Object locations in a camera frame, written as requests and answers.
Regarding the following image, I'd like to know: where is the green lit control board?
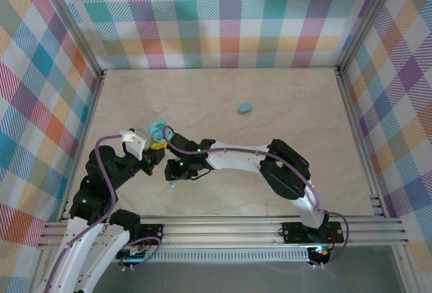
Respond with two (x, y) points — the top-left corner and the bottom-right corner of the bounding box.
(116, 247), (150, 264)

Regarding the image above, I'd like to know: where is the slotted grey cable duct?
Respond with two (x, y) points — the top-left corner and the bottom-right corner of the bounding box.
(111, 250), (312, 263)

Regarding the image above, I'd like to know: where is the aluminium frame post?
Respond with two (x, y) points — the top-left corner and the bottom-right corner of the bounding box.
(391, 245), (416, 293)
(335, 0), (406, 76)
(32, 0), (104, 77)
(28, 248), (57, 293)

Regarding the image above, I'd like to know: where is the orange lit control board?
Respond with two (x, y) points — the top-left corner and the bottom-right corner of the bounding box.
(308, 246), (331, 264)

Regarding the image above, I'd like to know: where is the grey metal sheet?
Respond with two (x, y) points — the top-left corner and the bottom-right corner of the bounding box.
(90, 261), (406, 293)

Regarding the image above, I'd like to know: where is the plaid checkered cloth panel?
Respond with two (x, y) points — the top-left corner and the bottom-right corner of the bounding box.
(340, 0), (432, 293)
(43, 0), (396, 70)
(0, 0), (99, 293)

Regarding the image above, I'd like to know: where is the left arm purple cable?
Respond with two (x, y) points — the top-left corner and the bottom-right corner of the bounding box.
(45, 133), (162, 293)

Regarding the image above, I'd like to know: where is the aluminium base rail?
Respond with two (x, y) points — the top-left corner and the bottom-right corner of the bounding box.
(36, 216), (410, 249)

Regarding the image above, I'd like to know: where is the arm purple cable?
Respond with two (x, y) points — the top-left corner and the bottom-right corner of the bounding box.
(162, 126), (350, 269)
(45, 133), (162, 293)

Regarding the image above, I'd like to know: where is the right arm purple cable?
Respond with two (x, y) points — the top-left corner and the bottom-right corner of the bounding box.
(162, 126), (350, 269)

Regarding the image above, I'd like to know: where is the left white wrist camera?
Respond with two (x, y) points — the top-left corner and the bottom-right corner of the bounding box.
(120, 128), (151, 159)

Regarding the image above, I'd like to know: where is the aluminium table edge rail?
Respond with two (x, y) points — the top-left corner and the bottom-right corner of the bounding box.
(57, 69), (107, 223)
(334, 65), (387, 219)

